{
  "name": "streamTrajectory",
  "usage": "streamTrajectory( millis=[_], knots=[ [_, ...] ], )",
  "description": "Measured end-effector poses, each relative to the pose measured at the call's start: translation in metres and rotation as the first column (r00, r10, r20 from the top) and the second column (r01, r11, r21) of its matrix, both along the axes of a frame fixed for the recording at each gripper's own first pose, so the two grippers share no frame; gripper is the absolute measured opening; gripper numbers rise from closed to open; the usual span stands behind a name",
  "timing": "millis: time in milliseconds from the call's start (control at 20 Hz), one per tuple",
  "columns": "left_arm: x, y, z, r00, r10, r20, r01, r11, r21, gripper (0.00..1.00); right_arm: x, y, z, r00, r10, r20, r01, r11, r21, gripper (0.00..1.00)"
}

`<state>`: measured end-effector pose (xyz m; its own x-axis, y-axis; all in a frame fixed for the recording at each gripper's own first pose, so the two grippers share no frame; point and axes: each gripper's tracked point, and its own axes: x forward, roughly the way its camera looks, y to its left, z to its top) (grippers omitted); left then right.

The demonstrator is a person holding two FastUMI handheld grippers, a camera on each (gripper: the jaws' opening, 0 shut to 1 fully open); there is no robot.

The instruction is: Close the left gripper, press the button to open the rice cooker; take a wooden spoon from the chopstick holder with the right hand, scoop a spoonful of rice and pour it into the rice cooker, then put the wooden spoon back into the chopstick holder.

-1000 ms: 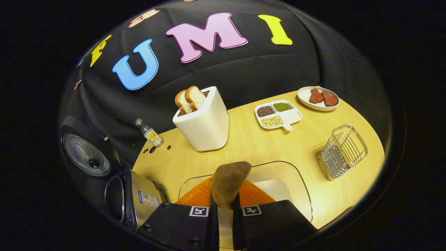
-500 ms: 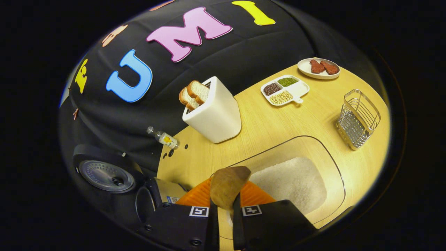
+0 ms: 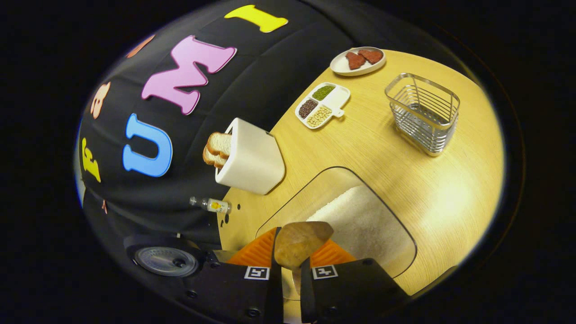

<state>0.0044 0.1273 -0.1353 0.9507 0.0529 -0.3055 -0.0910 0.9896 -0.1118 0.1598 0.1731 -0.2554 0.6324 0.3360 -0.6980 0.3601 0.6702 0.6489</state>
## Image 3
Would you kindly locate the white round plate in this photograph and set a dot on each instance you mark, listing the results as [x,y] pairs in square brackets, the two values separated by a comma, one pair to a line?
[339,66]

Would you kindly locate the black rice cooker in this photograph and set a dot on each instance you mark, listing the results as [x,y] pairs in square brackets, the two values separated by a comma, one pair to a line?
[166,262]

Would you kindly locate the white divided dish of beans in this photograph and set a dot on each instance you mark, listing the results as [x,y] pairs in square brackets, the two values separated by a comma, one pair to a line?
[321,105]

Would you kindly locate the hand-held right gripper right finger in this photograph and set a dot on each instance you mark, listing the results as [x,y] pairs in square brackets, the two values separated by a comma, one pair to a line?
[307,292]

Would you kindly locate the red meat slice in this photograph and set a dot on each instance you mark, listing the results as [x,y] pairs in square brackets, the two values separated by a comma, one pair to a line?
[371,55]
[355,60]

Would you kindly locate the small glass bottle yellow label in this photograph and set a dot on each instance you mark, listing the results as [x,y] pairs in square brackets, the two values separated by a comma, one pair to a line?
[216,206]

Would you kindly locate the wooden spoon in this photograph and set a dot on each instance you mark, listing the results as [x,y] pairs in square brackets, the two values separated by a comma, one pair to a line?
[299,243]

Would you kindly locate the white toaster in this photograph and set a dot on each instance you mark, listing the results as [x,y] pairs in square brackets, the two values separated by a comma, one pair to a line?
[252,162]

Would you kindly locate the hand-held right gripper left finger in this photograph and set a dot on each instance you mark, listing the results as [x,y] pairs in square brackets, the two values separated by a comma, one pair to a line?
[275,288]

